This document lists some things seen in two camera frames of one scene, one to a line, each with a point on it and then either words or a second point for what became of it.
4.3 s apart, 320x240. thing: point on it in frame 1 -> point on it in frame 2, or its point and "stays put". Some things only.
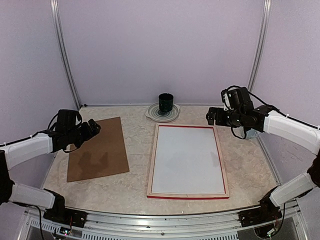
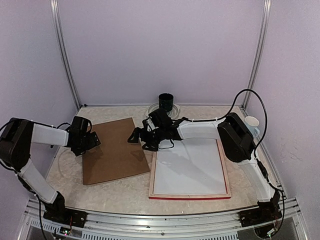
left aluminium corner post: (55, 13) stays put
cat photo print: (186, 161) stays put
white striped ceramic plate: (152, 112) stays put
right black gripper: (220, 120) -> (151, 147)
